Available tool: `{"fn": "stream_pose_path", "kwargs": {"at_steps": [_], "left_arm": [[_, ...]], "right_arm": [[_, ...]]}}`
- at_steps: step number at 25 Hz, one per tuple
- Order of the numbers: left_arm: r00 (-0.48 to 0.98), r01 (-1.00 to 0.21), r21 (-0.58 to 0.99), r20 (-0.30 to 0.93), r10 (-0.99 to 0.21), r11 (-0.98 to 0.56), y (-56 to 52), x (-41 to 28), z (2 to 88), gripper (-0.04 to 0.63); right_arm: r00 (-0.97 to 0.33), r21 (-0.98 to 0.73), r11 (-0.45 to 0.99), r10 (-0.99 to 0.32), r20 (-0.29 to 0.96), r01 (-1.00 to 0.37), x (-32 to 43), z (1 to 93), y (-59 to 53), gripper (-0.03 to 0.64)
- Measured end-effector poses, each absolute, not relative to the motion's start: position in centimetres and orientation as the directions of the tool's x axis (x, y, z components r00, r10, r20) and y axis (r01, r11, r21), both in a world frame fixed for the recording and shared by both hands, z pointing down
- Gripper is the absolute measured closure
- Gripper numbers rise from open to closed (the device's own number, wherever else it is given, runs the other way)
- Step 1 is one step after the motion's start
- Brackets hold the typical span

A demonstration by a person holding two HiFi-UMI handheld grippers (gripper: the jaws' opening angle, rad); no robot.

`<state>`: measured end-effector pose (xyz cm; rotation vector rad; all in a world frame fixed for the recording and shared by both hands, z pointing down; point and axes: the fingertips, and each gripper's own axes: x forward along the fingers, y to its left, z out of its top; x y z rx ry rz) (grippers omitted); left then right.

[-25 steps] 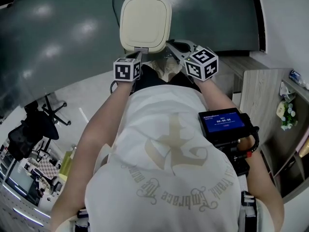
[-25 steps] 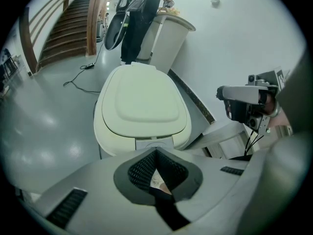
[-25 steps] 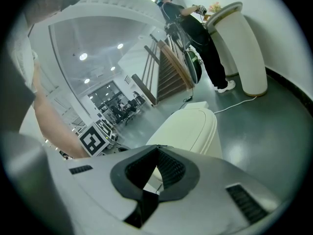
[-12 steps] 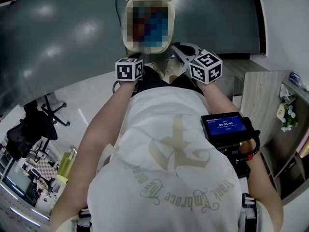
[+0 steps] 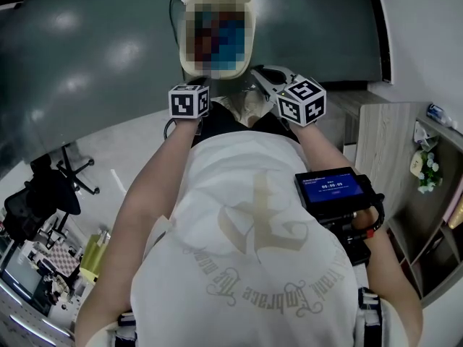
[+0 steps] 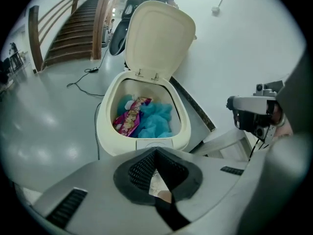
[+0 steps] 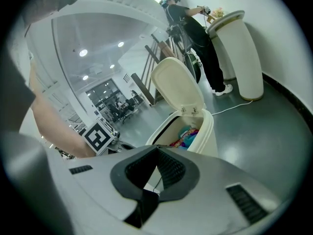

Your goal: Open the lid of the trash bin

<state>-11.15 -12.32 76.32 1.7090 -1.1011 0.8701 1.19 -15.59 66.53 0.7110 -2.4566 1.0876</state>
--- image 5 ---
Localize white flower decoration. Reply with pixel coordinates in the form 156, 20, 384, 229
409, 150, 444, 195

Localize light wooden shelf unit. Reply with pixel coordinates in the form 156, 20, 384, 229
326, 91, 463, 309

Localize black device with blue screen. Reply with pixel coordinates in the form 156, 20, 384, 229
293, 166, 386, 267

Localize black mesh office chair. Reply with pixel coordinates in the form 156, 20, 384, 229
3, 146, 101, 244

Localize person's left forearm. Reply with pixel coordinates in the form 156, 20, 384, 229
73, 119, 203, 347

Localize clear tissue packet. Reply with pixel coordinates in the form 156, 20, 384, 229
412, 121, 441, 152

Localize person's right forearm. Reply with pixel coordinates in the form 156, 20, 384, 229
289, 122, 425, 347

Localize person's black shorts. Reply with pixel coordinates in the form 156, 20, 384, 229
200, 100, 303, 148

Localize blue white packet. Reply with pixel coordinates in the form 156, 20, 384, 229
426, 103, 459, 128

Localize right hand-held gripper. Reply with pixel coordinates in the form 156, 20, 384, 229
252, 64, 328, 127

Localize yellow book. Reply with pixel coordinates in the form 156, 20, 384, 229
448, 207, 463, 230

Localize yellow-green ribbed foam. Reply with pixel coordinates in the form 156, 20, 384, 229
79, 233, 110, 278

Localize person's cream shoe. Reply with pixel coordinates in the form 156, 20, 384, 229
221, 86, 271, 127

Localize pink book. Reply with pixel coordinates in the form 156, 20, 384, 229
442, 193, 463, 224

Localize white navy harness strap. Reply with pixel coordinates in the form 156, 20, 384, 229
357, 287, 383, 347
116, 310, 139, 347

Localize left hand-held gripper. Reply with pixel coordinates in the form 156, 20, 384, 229
167, 78, 212, 120

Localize person's white printed t-shirt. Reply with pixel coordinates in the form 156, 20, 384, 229
129, 132, 358, 347

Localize white arm strap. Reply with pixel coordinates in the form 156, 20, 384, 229
145, 214, 175, 264

